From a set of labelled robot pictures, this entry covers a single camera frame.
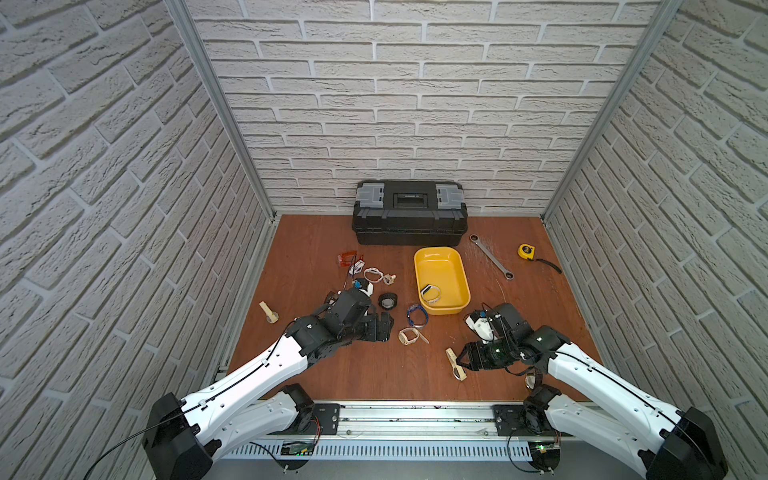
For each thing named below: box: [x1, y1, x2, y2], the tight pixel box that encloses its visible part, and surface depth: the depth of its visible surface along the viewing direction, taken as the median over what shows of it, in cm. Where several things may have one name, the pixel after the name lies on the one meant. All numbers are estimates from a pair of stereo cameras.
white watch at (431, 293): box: [420, 284, 442, 304], surface depth 99 cm
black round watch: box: [378, 292, 398, 310], surface depth 95 cm
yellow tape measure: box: [518, 244, 562, 274], surface depth 108 cm
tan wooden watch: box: [259, 300, 279, 324], surface depth 91 cm
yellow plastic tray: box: [413, 246, 471, 316], surface depth 100 cm
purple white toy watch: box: [349, 259, 365, 278], surface depth 102 cm
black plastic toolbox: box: [352, 180, 468, 247], surface depth 102 cm
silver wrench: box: [469, 234, 515, 281], surface depth 109 cm
